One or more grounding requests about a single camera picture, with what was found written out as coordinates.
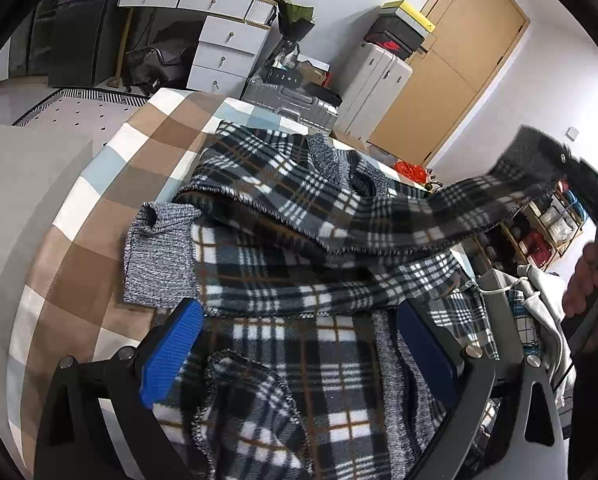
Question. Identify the red plastic bag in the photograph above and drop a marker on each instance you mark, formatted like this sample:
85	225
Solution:
410	170

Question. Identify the dark glass wardrobe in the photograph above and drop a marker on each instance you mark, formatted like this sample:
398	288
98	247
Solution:
36	35

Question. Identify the black shoe box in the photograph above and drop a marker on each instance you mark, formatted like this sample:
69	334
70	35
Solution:
394	35

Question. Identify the shoe rack with shoes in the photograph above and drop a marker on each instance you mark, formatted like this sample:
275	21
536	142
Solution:
544	240

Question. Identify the white drawer desk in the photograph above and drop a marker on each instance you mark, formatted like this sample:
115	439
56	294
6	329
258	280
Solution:
229	45

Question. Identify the black refrigerator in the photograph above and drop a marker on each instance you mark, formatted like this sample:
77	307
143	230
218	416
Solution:
79	35

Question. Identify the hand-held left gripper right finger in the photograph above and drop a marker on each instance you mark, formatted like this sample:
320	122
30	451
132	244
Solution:
424	350

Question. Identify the small cardboard box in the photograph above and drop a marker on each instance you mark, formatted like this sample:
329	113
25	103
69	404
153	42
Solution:
315	72

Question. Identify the white suitcase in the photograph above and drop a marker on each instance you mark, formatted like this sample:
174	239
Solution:
374	85

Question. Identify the silver suitcase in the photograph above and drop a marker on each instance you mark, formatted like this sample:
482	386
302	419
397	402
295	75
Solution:
289	100

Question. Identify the small black box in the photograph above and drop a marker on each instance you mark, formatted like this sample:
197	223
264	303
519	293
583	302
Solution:
285	76

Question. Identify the black tray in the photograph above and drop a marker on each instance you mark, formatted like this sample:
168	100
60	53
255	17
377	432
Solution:
324	95

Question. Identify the yellow shoe box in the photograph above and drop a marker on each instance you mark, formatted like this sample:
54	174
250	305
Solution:
409	12

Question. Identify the person's right hand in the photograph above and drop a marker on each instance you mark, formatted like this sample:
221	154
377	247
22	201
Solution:
581	285

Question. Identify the blue checked cloth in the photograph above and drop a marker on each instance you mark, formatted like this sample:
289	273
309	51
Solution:
521	320

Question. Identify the brown blue checkered bed sheet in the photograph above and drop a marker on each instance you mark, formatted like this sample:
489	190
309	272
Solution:
129	150

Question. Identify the black wrapped flower bouquet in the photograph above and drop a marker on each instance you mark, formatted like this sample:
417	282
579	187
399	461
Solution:
296	20

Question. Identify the plaid fleece grey knit jacket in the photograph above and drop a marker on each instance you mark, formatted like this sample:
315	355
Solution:
289	270

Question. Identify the wooden door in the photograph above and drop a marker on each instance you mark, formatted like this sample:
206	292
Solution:
454	60

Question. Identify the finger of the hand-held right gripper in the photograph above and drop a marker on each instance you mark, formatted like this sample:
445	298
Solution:
566	162

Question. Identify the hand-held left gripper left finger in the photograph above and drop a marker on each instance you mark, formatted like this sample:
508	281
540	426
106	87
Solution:
171	350

